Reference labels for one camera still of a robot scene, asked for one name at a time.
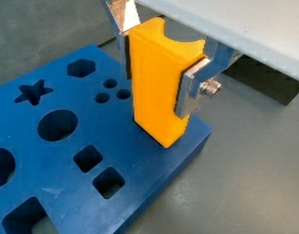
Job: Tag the blue shape sorter board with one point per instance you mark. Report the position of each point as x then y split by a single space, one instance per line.
78 163

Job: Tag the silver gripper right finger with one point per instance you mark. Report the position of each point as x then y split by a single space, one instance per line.
198 82

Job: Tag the yellow arch block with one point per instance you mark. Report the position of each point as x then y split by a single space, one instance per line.
158 61

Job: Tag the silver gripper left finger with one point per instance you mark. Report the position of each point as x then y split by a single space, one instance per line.
125 18

